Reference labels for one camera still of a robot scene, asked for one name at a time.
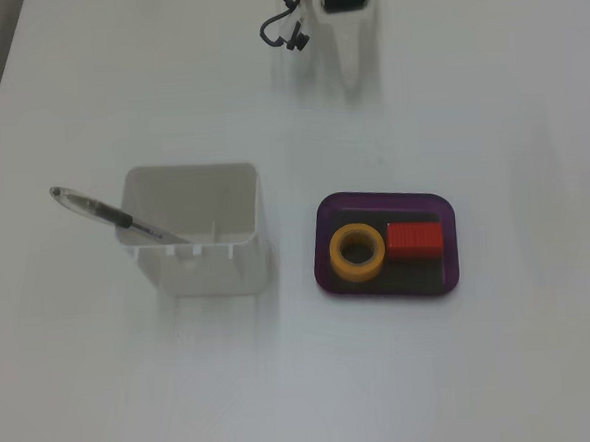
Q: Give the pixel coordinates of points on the yellow tape roll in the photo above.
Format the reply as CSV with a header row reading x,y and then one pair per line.
x,y
338,258

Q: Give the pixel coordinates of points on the white plastic pen holder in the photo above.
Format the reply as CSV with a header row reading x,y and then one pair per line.
x,y
213,276

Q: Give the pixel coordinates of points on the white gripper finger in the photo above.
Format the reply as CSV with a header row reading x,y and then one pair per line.
x,y
349,47

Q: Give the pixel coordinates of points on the red rectangular block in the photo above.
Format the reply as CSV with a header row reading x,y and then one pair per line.
x,y
415,241

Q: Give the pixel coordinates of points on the purple metal tray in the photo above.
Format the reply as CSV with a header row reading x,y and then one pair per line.
x,y
451,251

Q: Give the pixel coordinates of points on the black ballpoint pen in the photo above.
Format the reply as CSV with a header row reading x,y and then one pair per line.
x,y
99,212

